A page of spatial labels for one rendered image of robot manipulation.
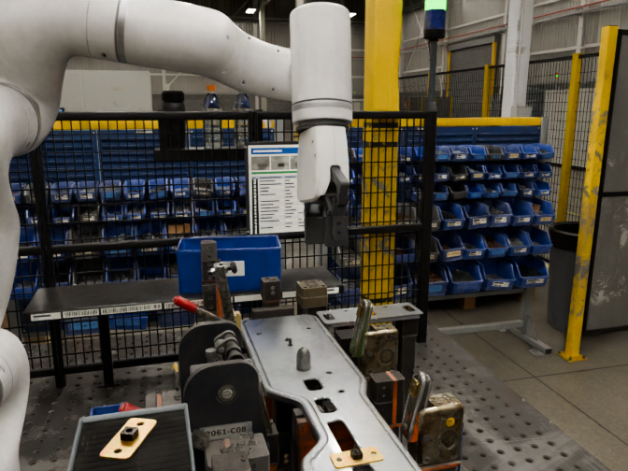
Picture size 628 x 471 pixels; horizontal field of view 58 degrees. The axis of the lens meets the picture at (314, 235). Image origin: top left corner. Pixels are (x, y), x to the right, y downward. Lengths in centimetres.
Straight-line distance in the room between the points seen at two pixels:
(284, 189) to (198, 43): 112
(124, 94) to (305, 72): 689
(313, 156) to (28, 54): 38
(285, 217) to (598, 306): 260
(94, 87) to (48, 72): 681
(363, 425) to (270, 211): 95
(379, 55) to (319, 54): 119
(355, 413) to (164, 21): 75
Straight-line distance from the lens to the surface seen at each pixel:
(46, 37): 81
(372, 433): 106
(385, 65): 197
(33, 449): 171
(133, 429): 77
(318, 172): 74
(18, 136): 83
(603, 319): 408
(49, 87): 88
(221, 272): 127
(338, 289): 173
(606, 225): 387
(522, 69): 580
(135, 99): 762
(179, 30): 78
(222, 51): 78
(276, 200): 184
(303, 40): 79
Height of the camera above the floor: 156
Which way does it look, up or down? 13 degrees down
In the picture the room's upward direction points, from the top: straight up
